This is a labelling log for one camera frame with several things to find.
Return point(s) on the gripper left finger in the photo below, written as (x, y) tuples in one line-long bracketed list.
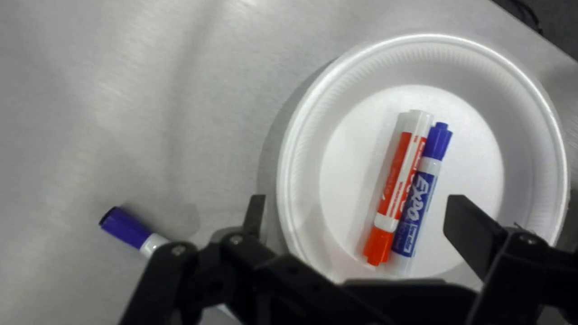
[(253, 275)]

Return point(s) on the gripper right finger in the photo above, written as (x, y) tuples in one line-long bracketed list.
[(505, 253)]

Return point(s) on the white foam plate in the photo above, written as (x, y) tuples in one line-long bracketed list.
[(487, 90)]

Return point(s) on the blue marker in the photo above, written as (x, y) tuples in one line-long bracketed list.
[(417, 203)]

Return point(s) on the orange marker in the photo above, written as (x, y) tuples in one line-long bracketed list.
[(397, 180)]

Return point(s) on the purple marker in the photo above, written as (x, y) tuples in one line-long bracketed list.
[(124, 227)]

